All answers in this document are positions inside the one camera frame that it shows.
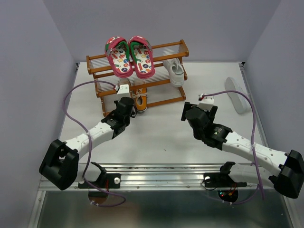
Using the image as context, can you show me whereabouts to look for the aluminium mounting rail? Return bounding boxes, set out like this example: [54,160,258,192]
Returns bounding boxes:
[38,163,274,191]

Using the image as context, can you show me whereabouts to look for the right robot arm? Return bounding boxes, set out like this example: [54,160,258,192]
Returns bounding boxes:
[181,102,304,199]

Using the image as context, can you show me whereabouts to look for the white sneaker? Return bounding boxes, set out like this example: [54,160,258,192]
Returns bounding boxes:
[162,58,184,87]

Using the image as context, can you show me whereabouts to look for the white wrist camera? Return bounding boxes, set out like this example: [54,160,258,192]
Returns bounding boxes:
[197,94,214,111]
[116,84,131,100]

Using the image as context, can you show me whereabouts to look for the white sneaker sideways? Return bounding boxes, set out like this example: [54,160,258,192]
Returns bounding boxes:
[224,77,251,114]

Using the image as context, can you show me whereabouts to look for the orange sneaker one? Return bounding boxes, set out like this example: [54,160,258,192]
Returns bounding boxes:
[118,78,131,95]
[132,88,148,113]

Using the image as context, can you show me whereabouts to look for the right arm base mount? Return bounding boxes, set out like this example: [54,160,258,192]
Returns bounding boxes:
[201,161,247,189]

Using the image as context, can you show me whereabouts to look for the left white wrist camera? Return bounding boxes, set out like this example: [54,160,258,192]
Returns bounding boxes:
[116,84,131,100]

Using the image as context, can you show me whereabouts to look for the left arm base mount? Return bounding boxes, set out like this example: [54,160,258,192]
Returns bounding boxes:
[76,162,121,190]

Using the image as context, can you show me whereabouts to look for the orange wooden shoe shelf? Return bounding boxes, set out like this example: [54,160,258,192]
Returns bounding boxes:
[86,39,189,107]

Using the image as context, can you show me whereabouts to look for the pink flip-flop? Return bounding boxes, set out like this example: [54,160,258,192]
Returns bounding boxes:
[104,36,133,78]

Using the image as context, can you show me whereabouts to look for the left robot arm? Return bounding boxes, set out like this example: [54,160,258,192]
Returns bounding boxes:
[39,97,136,190]

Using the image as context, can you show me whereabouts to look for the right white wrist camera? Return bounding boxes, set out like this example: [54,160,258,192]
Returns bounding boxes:
[197,94,214,111]

